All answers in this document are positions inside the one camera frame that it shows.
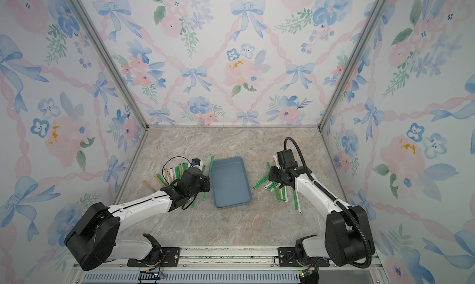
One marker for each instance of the blue plastic storage tray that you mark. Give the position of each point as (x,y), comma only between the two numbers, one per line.
(229,183)

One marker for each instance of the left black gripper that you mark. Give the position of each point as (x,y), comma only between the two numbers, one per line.
(205,179)

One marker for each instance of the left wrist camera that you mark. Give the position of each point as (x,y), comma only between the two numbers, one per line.
(196,162)

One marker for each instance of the aluminium mounting rail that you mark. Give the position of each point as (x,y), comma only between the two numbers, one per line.
(231,265)

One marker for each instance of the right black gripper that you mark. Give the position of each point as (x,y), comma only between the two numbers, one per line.
(273,173)

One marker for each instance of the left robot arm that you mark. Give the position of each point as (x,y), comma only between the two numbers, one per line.
(97,237)

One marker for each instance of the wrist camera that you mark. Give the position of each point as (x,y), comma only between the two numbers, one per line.
(286,159)
(196,162)

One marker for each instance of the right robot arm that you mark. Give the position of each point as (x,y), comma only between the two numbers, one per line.
(347,239)

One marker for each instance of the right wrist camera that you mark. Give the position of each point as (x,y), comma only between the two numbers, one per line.
(286,159)

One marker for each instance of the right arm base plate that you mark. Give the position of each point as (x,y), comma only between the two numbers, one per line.
(296,257)

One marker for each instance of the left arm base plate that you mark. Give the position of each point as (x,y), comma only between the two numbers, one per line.
(165,257)

